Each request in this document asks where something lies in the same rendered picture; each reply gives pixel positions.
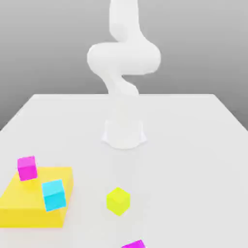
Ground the small cyan cube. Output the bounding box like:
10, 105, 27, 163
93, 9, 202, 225
41, 179, 67, 212

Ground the small lime yellow cube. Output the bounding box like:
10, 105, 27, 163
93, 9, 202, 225
106, 186, 131, 217

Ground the small magenta cube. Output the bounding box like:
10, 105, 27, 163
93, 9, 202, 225
121, 239, 146, 248
17, 155, 38, 182

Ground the large yellow box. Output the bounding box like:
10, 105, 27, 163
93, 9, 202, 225
0, 166, 74, 229

